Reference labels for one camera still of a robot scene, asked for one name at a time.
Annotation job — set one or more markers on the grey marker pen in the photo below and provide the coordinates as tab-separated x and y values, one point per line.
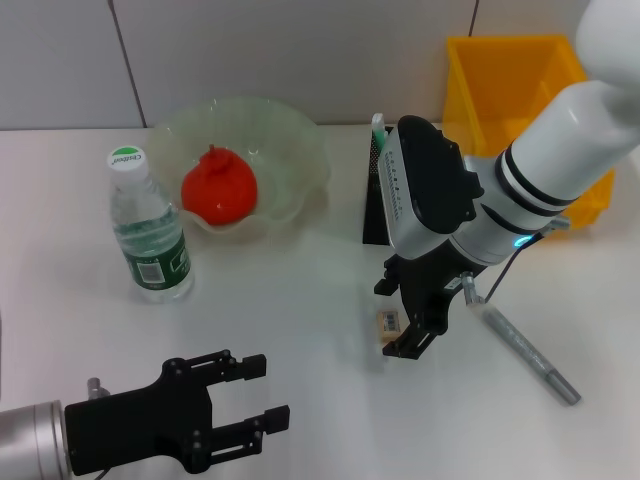
532	357

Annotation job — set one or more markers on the red orange toy fruit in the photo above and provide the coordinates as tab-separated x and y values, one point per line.
220	187

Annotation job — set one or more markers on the beige eraser with barcode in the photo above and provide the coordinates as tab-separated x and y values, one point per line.
389	322

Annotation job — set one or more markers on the mint green pen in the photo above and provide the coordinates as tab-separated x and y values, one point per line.
379	131

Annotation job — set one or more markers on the green glass fruit bowl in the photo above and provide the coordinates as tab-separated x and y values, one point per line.
290	150

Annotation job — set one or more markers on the yellow plastic bin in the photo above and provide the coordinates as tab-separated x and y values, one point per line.
480	85

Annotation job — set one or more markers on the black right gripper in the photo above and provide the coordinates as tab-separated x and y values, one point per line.
430	285

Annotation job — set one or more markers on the clear green label water bottle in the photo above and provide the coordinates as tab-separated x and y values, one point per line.
150	235

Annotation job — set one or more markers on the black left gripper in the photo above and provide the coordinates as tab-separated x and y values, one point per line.
140	425

